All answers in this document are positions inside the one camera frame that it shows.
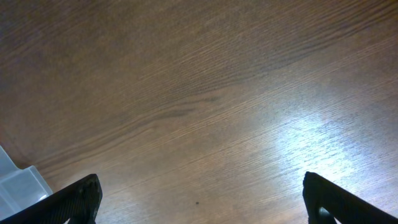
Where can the clear plastic storage bin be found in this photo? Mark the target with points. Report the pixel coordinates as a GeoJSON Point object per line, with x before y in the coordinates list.
{"type": "Point", "coordinates": [20, 188]}

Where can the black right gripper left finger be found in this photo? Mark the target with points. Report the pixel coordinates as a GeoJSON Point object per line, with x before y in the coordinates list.
{"type": "Point", "coordinates": [78, 203]}

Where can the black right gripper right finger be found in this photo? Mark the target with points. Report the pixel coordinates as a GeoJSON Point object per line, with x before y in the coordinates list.
{"type": "Point", "coordinates": [327, 202]}

